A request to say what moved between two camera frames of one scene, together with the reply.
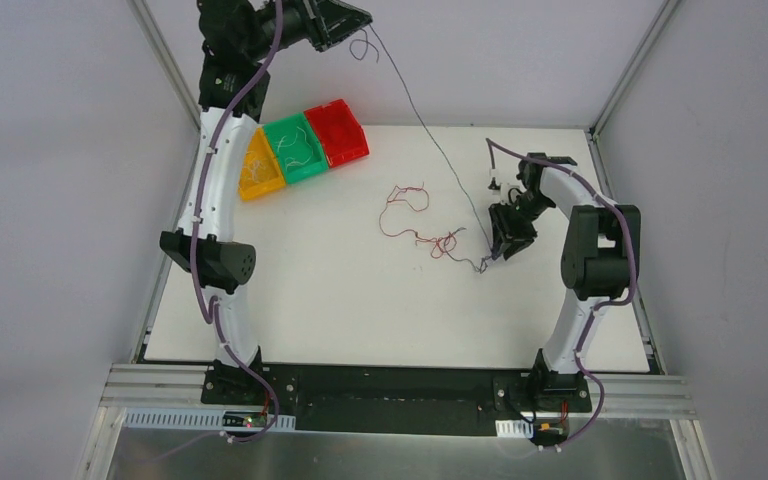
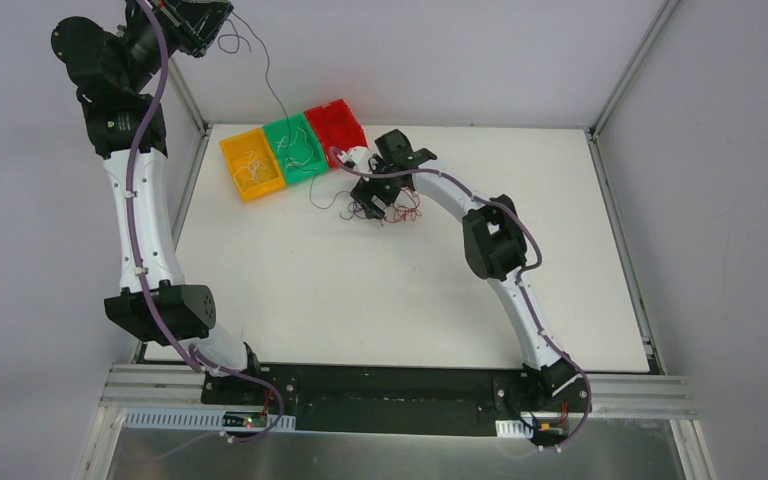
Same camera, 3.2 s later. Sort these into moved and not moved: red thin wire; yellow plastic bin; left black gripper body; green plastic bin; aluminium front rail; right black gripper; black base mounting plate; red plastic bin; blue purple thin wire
Moved: blue purple thin wire; right black gripper; red thin wire; left black gripper body
Not moved: aluminium front rail; green plastic bin; yellow plastic bin; black base mounting plate; red plastic bin
